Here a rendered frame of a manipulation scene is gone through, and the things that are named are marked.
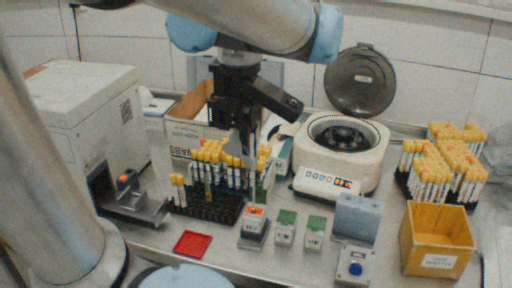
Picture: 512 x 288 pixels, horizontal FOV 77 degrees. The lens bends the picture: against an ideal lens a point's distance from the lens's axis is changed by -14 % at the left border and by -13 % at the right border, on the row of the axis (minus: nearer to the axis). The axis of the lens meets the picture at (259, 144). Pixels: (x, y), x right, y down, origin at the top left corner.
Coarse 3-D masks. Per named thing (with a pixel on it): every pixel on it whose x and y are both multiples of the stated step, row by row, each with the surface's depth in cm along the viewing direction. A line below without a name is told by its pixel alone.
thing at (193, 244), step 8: (184, 232) 82; (192, 232) 83; (184, 240) 81; (192, 240) 81; (200, 240) 81; (208, 240) 80; (176, 248) 79; (184, 248) 79; (192, 248) 79; (200, 248) 79; (192, 256) 77; (200, 256) 76
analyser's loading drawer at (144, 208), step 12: (96, 192) 89; (108, 192) 89; (120, 192) 89; (132, 192) 87; (144, 192) 85; (96, 204) 85; (108, 204) 85; (120, 204) 83; (144, 204) 85; (156, 204) 86; (168, 204) 86; (132, 216) 83; (144, 216) 82; (156, 216) 81
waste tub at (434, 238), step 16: (416, 208) 78; (432, 208) 77; (448, 208) 76; (416, 224) 80; (432, 224) 79; (448, 224) 78; (464, 224) 72; (400, 240) 79; (416, 240) 79; (432, 240) 79; (448, 240) 79; (464, 240) 70; (416, 256) 68; (432, 256) 68; (448, 256) 67; (464, 256) 66; (416, 272) 71; (432, 272) 70; (448, 272) 69
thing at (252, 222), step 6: (252, 204) 80; (258, 204) 80; (246, 210) 79; (252, 210) 79; (258, 210) 79; (264, 210) 79; (246, 216) 78; (252, 216) 78; (258, 216) 77; (264, 216) 80; (246, 222) 78; (252, 222) 78; (258, 222) 77; (246, 228) 79; (252, 228) 79; (258, 228) 78
